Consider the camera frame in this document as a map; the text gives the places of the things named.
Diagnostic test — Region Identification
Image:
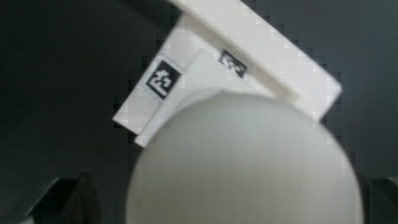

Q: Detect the white lamp base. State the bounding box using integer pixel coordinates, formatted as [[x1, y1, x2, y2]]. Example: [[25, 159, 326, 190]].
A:
[[112, 19, 281, 148]]

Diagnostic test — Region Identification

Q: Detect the white lamp bulb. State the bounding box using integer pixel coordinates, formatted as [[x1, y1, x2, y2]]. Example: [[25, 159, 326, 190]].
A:
[[127, 94, 365, 224]]

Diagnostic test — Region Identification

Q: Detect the white right corner block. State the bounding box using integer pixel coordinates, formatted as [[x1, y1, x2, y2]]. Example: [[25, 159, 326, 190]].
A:
[[168, 0, 342, 121]]

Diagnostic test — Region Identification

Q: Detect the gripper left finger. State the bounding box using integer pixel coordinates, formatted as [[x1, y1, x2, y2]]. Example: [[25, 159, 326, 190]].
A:
[[11, 173, 102, 224]]

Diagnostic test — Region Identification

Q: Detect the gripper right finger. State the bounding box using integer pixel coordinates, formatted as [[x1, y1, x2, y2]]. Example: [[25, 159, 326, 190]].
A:
[[367, 176, 398, 224]]

